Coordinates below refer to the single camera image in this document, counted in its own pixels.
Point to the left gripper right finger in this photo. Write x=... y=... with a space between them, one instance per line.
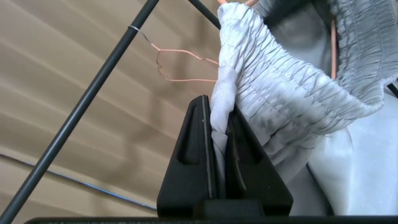
x=261 y=189

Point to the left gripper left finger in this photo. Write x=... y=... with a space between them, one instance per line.
x=186 y=186

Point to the pale grey shorts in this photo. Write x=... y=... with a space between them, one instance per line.
x=280 y=93

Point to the black clothes rack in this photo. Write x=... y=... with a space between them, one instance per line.
x=77 y=110

